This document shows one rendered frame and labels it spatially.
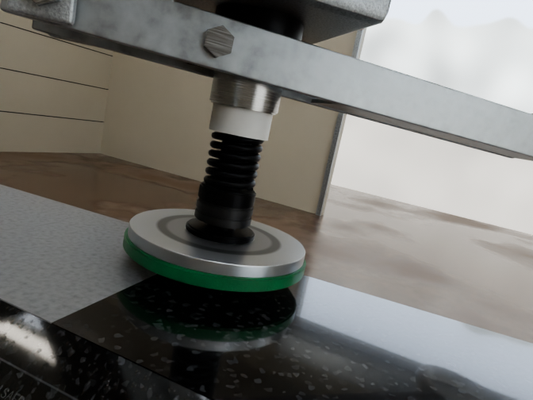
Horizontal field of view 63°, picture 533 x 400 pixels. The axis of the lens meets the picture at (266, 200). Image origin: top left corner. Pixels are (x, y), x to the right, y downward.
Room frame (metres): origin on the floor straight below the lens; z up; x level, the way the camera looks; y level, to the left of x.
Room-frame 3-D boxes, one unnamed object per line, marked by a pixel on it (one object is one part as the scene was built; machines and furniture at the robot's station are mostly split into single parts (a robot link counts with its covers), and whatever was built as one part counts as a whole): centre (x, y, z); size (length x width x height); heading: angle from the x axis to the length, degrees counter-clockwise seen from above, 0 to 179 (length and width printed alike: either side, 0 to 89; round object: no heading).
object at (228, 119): (0.51, 0.05, 1.01); 0.07 x 0.07 x 0.04
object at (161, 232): (0.51, 0.05, 0.87); 0.21 x 0.21 x 0.01
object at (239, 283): (0.51, 0.05, 0.87); 0.22 x 0.22 x 0.04
